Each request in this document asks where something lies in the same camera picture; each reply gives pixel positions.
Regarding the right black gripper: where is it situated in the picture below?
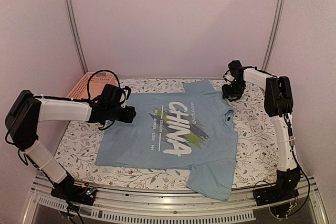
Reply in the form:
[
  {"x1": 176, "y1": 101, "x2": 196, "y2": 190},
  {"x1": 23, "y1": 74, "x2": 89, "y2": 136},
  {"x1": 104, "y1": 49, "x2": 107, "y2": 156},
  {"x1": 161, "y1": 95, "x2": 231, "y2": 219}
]
[{"x1": 223, "y1": 79, "x2": 246, "y2": 98}]

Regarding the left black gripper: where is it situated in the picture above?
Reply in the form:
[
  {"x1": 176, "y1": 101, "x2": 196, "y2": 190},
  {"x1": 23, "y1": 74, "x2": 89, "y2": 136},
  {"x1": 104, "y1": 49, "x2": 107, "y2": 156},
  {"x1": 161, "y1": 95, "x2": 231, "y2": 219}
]
[{"x1": 108, "y1": 105, "x2": 136, "y2": 123}]

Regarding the light blue printed t-shirt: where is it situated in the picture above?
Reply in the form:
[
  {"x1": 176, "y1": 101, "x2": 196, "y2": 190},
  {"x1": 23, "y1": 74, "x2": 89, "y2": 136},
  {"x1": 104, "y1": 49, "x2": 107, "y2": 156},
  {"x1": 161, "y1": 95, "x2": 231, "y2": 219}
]
[{"x1": 96, "y1": 80, "x2": 238, "y2": 200}]

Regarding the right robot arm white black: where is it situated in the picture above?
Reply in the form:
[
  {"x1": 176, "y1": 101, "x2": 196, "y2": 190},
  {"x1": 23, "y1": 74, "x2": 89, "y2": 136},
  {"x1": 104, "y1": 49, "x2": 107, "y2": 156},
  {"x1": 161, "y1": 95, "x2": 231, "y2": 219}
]
[{"x1": 222, "y1": 60, "x2": 301, "y2": 201}]

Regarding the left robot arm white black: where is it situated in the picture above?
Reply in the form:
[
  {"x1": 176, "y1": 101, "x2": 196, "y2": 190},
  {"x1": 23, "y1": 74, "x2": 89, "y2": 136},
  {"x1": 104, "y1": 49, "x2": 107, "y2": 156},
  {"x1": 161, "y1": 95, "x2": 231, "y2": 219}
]
[{"x1": 5, "y1": 84, "x2": 136, "y2": 200}]

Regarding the pink plastic basket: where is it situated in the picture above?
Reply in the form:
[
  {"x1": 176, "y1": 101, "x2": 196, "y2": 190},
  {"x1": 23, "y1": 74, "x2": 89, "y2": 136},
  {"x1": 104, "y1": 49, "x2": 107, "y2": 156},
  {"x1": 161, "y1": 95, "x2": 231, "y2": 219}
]
[{"x1": 67, "y1": 72, "x2": 118, "y2": 99}]

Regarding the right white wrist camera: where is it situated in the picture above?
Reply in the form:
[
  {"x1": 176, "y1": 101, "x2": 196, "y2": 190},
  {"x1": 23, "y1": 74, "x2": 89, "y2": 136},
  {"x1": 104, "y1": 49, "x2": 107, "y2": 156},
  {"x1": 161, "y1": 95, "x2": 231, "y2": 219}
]
[{"x1": 223, "y1": 70, "x2": 234, "y2": 84}]

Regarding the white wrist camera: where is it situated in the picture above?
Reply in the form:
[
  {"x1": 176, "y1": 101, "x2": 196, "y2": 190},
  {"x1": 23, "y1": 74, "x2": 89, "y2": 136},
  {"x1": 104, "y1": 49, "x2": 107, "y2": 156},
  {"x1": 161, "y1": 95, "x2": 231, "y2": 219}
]
[
  {"x1": 223, "y1": 70, "x2": 234, "y2": 84},
  {"x1": 119, "y1": 86, "x2": 131, "y2": 108}
]

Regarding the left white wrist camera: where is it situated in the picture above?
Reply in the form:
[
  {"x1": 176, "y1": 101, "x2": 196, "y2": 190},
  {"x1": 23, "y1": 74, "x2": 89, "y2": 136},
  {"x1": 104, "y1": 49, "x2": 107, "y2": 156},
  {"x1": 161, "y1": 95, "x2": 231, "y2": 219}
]
[{"x1": 119, "y1": 86, "x2": 131, "y2": 108}]

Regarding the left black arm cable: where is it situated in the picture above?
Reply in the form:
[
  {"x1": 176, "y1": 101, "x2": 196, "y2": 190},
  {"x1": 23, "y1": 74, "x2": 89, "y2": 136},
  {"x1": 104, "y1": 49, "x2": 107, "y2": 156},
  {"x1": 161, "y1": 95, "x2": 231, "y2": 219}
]
[{"x1": 86, "y1": 69, "x2": 122, "y2": 99}]

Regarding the aluminium front rail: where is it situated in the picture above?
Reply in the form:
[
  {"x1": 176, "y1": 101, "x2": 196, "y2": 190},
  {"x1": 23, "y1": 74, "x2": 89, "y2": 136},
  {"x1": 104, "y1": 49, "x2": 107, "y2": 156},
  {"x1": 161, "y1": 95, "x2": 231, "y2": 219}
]
[{"x1": 23, "y1": 175, "x2": 331, "y2": 223}]

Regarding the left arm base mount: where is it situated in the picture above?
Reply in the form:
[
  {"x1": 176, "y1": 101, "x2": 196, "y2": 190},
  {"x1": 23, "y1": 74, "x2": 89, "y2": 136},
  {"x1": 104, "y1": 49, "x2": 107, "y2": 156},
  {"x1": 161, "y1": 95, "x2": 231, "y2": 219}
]
[{"x1": 51, "y1": 180, "x2": 97, "y2": 206}]

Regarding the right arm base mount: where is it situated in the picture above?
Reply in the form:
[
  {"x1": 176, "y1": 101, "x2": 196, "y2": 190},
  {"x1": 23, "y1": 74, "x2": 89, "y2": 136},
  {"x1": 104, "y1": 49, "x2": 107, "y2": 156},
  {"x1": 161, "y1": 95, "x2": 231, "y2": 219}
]
[{"x1": 253, "y1": 180, "x2": 311, "y2": 220}]

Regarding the right aluminium frame post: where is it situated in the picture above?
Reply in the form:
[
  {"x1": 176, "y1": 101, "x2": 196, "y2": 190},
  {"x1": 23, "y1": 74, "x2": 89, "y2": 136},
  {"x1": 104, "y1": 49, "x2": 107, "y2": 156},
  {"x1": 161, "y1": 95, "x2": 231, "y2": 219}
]
[{"x1": 261, "y1": 0, "x2": 285, "y2": 71}]

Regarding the aluminium frame post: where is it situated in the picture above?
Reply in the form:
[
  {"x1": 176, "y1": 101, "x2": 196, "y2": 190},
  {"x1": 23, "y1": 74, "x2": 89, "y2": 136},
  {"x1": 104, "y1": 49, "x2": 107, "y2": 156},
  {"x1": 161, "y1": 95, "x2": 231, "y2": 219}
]
[
  {"x1": 261, "y1": 0, "x2": 285, "y2": 71},
  {"x1": 64, "y1": 0, "x2": 88, "y2": 74}
]

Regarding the left aluminium frame post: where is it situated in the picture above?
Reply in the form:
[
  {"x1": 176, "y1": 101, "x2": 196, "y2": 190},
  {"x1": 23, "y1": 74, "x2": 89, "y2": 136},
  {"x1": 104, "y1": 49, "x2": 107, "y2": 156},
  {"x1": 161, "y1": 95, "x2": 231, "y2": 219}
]
[{"x1": 64, "y1": 0, "x2": 88, "y2": 74}]

